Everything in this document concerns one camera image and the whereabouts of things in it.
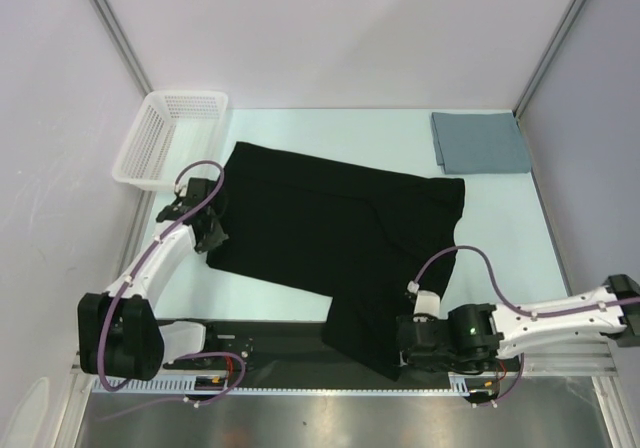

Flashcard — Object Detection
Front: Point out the white plastic basket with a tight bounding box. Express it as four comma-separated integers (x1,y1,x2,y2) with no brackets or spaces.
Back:
112,90,229,192

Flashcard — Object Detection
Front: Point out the aluminium frame rail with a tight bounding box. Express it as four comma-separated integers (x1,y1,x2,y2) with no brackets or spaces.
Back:
69,332,614,377

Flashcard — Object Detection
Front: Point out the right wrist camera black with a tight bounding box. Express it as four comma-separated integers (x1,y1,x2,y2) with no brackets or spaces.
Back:
407,281,441,319

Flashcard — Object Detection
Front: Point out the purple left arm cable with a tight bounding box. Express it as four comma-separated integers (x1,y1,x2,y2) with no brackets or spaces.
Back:
97,160,249,409

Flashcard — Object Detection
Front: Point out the left aluminium corner post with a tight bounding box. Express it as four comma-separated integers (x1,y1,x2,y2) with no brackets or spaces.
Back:
89,0,153,96

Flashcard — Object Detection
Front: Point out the folded grey-blue t shirt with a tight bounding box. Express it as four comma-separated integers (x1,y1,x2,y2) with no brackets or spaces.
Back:
431,112,531,175

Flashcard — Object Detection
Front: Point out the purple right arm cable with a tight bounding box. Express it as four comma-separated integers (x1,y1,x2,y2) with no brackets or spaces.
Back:
409,245,640,410

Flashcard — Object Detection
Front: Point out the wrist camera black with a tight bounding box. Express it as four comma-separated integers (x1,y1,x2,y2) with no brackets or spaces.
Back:
155,178,218,223
407,281,441,319

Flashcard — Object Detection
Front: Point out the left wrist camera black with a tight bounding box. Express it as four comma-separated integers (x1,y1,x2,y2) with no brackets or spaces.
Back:
155,178,218,223

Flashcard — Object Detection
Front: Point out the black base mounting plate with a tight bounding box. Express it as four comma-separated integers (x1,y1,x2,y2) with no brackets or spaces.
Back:
168,313,520,391

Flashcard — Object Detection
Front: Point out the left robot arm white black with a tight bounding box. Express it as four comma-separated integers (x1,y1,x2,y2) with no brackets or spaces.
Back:
77,205,228,392

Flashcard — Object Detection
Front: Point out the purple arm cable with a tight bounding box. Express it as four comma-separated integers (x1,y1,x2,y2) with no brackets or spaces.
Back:
97,160,249,409
409,245,640,410

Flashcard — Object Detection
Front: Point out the right aluminium corner post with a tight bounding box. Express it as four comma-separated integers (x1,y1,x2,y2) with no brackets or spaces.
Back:
512,0,589,120

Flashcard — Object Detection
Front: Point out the aluminium corner post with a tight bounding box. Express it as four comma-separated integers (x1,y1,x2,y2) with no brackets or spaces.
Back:
89,0,153,96
512,0,589,120

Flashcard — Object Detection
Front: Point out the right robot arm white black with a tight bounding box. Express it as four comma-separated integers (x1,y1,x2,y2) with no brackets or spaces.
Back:
397,274,639,375

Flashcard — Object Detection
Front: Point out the black t shirt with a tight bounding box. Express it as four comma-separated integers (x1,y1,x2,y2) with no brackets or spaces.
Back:
207,142,466,381

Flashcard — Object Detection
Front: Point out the white slotted cable duct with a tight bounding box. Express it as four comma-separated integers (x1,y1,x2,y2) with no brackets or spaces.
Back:
118,373,488,397

